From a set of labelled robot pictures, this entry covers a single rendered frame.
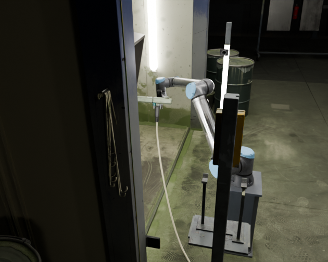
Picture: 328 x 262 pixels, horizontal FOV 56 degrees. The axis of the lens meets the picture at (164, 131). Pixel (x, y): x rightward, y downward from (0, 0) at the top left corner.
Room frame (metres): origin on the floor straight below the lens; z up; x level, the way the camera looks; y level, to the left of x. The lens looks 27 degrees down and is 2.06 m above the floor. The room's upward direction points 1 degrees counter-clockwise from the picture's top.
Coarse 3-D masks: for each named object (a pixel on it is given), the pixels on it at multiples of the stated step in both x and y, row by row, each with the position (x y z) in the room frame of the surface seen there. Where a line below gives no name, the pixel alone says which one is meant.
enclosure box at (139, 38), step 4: (136, 36) 2.50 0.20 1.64; (140, 36) 2.53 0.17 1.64; (144, 36) 2.64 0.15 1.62; (136, 40) 2.38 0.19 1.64; (140, 40) 2.49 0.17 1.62; (136, 44) 2.66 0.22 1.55; (140, 44) 2.66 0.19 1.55; (136, 48) 2.66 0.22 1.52; (140, 48) 2.66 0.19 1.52; (136, 52) 2.66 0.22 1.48; (140, 52) 2.66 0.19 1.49; (136, 56) 2.66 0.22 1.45; (140, 56) 2.66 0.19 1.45; (136, 60) 2.66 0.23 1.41; (140, 60) 2.66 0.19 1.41; (136, 64) 2.66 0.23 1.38; (140, 64) 2.65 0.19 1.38; (136, 68) 2.66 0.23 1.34; (136, 72) 2.66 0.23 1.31; (136, 76) 2.66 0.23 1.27; (136, 80) 2.67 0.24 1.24
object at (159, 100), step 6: (138, 96) 2.42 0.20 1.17; (144, 96) 2.42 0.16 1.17; (168, 96) 2.39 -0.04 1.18; (150, 102) 2.38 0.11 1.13; (156, 102) 2.38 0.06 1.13; (162, 102) 2.36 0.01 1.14; (168, 102) 2.35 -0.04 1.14; (156, 108) 2.37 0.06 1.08; (156, 114) 2.37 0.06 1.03; (156, 120) 2.37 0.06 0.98
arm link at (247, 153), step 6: (246, 150) 1.95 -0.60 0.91; (252, 150) 1.96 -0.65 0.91; (246, 156) 1.88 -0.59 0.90; (252, 156) 1.90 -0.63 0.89; (240, 162) 1.86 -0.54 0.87; (246, 162) 1.88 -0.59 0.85; (252, 162) 1.90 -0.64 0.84; (246, 168) 1.88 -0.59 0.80; (252, 168) 1.91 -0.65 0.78; (240, 174) 1.89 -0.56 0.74; (246, 174) 1.88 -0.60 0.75
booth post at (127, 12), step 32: (96, 0) 1.32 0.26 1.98; (128, 0) 1.43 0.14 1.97; (96, 32) 1.33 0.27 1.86; (128, 32) 1.41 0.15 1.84; (96, 64) 1.33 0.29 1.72; (128, 64) 1.38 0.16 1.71; (96, 96) 1.34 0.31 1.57; (128, 96) 1.35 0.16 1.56; (96, 128) 1.34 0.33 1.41; (128, 128) 1.32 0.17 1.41; (128, 160) 1.30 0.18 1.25; (128, 192) 1.31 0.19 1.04; (128, 224) 1.31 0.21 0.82; (128, 256) 1.32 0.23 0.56
